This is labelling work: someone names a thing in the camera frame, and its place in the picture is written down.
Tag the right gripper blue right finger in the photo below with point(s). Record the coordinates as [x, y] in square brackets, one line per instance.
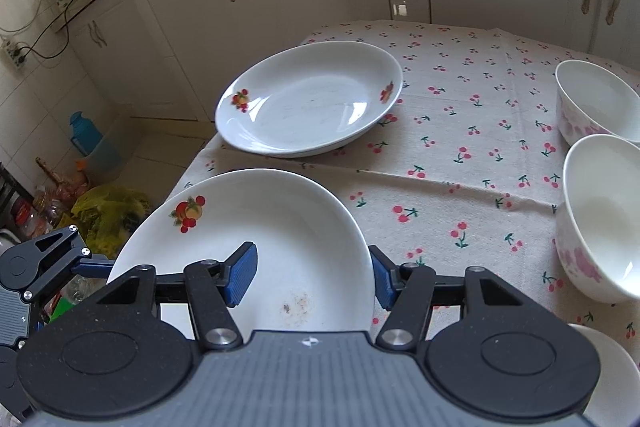
[386, 278]

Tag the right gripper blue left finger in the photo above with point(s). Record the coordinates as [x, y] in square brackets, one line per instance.
[236, 274]

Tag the cherry print tablecloth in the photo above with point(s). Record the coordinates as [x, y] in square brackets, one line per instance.
[465, 169]

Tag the wall power socket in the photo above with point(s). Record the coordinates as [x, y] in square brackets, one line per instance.
[13, 53]

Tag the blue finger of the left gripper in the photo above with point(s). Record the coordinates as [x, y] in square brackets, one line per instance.
[93, 267]

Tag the yellow plastic bag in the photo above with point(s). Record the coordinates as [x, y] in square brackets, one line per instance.
[107, 215]

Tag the clear plastic storage box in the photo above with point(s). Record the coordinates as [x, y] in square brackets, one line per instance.
[105, 163]

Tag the white bowl pink flowers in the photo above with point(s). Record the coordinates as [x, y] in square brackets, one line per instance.
[597, 222]
[593, 100]

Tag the white plate with fruit print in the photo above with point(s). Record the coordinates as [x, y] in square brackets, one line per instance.
[314, 270]

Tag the small cabinet handle left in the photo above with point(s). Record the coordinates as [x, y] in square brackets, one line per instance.
[96, 35]

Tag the blue plastic jug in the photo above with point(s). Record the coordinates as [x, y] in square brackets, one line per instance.
[85, 135]

